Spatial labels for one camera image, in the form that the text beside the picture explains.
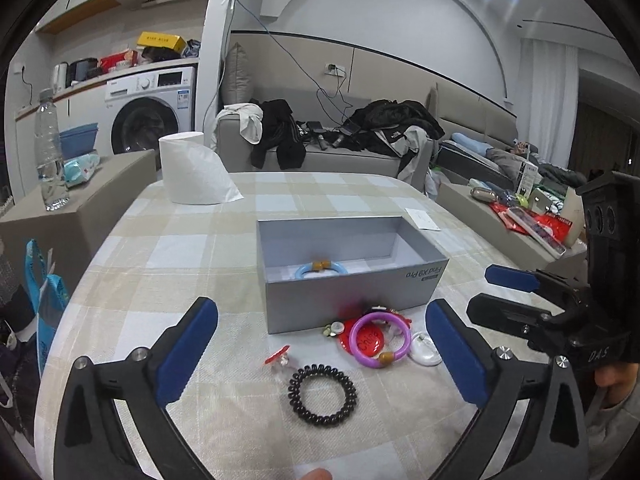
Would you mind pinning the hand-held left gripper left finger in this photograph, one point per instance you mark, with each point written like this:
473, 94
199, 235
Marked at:
186, 355

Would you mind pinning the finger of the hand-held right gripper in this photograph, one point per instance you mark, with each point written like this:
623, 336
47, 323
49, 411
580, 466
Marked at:
500, 312
507, 277

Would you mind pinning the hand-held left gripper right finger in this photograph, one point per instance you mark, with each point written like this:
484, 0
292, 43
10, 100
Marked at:
460, 355

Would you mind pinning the white round bangle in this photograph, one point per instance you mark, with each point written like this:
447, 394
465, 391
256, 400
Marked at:
425, 352

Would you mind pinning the red hair clip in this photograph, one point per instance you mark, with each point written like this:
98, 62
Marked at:
274, 357

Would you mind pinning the red round pendant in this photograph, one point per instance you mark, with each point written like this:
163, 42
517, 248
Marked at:
370, 342

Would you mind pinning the grey cardboard box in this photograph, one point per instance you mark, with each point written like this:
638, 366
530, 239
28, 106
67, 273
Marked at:
350, 295

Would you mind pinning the person's right hand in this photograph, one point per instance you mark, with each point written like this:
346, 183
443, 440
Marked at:
617, 377

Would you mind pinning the person's left hand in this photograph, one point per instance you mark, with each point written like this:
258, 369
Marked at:
312, 475

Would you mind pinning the red plastic bag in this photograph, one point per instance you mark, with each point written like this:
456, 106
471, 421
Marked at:
555, 230

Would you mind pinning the white paper card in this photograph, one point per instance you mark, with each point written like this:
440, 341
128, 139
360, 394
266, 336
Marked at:
422, 219

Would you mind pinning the blue plastic bag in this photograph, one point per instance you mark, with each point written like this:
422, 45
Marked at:
50, 310

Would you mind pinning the grey white jacket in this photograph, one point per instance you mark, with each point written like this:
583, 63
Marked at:
415, 155

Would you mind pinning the beige ottoman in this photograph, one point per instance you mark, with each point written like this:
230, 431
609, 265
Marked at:
75, 230

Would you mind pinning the dark purple backpack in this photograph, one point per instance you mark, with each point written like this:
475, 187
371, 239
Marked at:
15, 320

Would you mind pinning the white curtain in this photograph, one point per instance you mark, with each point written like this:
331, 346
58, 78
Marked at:
555, 100

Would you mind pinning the white paper roll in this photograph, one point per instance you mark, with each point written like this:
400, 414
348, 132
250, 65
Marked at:
195, 175

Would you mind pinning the grey sofa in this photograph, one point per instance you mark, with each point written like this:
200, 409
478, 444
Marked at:
350, 162

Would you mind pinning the black jacket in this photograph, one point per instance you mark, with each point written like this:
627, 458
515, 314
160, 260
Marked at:
395, 115

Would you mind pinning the light blue wipes packet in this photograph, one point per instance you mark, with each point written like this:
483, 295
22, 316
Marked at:
80, 167

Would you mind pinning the clear plastic water bottle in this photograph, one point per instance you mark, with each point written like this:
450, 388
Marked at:
50, 160

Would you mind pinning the blue plastic basin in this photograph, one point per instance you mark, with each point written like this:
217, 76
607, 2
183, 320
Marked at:
77, 142

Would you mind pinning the white garment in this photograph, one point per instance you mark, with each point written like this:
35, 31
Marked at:
250, 125

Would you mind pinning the black garment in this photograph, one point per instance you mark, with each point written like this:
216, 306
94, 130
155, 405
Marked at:
280, 135

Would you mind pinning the white washing machine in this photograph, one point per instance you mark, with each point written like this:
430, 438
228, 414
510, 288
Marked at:
165, 110

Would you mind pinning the grey cushion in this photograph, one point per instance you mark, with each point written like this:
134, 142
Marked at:
237, 80

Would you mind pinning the black cooker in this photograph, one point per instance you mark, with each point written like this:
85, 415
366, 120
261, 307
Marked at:
82, 71

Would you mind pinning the white kettle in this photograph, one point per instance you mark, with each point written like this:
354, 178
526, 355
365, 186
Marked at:
60, 77

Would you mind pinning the yellow cardboard box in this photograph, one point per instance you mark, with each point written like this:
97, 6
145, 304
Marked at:
157, 42

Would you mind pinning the white wall socket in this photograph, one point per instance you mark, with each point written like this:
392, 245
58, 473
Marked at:
332, 68

